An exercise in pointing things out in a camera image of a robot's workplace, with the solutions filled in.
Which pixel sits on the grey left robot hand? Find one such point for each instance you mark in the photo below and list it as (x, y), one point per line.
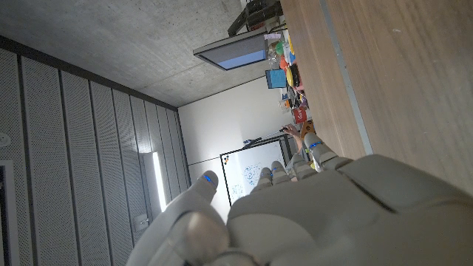
(332, 221)

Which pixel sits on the seated person grey shirt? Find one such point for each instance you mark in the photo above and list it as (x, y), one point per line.
(294, 133)

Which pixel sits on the black framed whiteboard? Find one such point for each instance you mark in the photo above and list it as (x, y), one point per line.
(255, 162)

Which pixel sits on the thin black stick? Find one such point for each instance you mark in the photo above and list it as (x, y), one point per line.
(264, 137)

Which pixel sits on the red printed container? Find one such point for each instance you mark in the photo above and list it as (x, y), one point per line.
(299, 115)

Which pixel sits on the yellow bowl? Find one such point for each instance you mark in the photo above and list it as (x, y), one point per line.
(289, 76)

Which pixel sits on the blue box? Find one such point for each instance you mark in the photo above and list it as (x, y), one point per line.
(276, 78)

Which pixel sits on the black computer monitor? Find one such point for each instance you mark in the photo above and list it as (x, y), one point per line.
(240, 51)

